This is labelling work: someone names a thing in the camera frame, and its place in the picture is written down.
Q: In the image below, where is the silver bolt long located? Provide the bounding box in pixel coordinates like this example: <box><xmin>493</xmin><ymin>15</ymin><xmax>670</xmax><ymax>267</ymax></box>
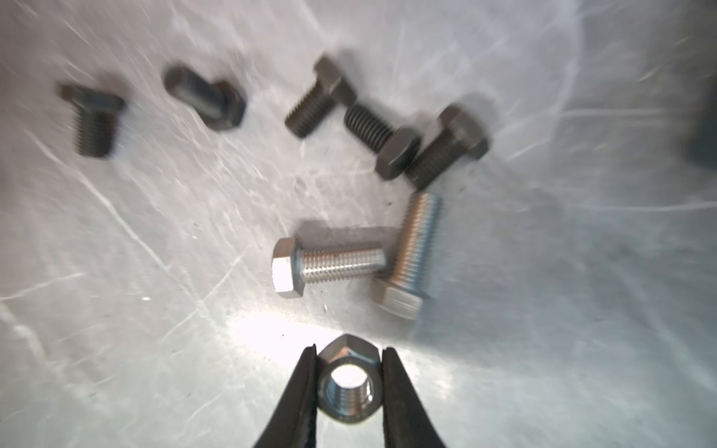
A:
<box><xmin>371</xmin><ymin>192</ymin><xmax>442</xmax><ymax>320</ymax></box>

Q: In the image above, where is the black bolt apart left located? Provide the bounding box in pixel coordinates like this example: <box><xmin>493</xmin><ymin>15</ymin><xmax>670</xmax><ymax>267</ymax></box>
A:
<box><xmin>59</xmin><ymin>83</ymin><xmax>126</xmax><ymax>159</ymax></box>

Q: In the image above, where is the black bolt cluster right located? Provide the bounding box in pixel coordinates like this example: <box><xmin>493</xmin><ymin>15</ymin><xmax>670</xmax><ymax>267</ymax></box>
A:
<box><xmin>405</xmin><ymin>104</ymin><xmax>490</xmax><ymax>190</ymax></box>

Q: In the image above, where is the black bolt cluster middle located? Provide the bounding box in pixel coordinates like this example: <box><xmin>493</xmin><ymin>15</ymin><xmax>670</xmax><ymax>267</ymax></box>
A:
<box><xmin>344</xmin><ymin>103</ymin><xmax>422</xmax><ymax>180</ymax></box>

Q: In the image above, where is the black bolt top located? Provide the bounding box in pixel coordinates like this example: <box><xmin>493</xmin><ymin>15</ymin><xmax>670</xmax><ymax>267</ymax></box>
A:
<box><xmin>162</xmin><ymin>65</ymin><xmax>246</xmax><ymax>132</ymax></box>

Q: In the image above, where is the black bolt cluster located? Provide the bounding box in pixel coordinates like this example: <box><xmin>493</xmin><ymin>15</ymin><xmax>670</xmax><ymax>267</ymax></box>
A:
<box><xmin>344</xmin><ymin>103</ymin><xmax>422</xmax><ymax>180</ymax></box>
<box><xmin>405</xmin><ymin>104</ymin><xmax>490</xmax><ymax>190</ymax></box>

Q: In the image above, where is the grey compartment organizer box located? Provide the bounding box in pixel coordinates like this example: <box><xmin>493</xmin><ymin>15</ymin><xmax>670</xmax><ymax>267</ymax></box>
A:
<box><xmin>689</xmin><ymin>75</ymin><xmax>716</xmax><ymax>171</ymax></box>

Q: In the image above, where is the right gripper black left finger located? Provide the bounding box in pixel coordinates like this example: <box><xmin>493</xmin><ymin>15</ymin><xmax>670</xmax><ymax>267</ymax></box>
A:
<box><xmin>254</xmin><ymin>345</ymin><xmax>319</xmax><ymax>448</ymax></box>

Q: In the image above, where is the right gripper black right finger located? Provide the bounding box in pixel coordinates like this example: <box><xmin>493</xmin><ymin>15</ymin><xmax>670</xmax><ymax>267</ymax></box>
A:
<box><xmin>382</xmin><ymin>347</ymin><xmax>446</xmax><ymax>448</ymax></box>

